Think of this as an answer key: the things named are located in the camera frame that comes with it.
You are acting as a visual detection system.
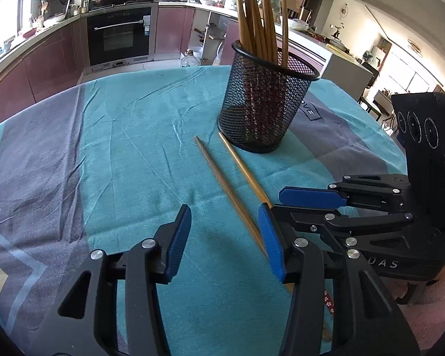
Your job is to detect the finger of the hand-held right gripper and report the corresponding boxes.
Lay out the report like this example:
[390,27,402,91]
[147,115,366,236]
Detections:
[279,174,412,210]
[271,204,416,253]

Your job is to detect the black mesh utensil holder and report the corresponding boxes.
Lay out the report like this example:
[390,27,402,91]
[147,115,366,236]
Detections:
[217,39,321,153]

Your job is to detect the white kitchen island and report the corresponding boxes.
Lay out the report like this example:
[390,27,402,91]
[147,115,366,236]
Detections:
[311,44,373,101]

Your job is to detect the mauve kitchen base cabinets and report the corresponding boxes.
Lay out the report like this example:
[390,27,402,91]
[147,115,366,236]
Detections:
[0,5,238,127]

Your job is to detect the person's leg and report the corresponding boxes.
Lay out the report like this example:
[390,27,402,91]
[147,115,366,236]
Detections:
[387,256,445,353]

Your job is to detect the plain dull bamboo chopstick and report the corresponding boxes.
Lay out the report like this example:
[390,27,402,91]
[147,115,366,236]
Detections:
[194,135,271,262]

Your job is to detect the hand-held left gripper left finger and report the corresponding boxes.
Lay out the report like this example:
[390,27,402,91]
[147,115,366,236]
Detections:
[26,204,193,356]

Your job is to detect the red-patterned bamboo chopstick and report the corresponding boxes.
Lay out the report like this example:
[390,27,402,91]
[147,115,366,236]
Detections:
[218,131,336,344]

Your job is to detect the teal grey patterned tablecloth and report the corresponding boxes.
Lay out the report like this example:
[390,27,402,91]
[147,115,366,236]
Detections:
[0,65,409,356]

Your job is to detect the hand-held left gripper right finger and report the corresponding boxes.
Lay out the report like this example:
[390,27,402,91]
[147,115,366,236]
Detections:
[258,202,419,356]

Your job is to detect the black built-in oven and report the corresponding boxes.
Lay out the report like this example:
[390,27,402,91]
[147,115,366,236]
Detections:
[86,9,158,69]

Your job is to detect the plastic cooking oil bottle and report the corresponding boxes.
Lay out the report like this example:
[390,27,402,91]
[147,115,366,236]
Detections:
[181,49,199,68]

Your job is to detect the bunch of bamboo chopsticks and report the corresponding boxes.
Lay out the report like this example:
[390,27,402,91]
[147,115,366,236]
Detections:
[230,0,292,142]

